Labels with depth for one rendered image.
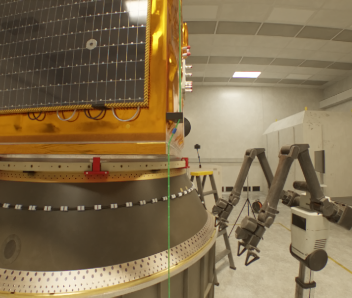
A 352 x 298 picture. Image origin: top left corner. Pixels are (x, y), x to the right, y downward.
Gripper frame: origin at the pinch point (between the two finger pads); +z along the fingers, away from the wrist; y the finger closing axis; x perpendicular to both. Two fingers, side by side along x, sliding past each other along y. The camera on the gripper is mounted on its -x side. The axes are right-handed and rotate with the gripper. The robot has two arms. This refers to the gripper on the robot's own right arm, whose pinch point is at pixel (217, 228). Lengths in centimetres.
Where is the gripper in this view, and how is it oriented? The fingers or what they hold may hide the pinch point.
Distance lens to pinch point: 151.0
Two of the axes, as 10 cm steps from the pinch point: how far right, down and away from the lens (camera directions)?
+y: 0.8, -0.5, -10.0
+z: -5.0, 8.6, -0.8
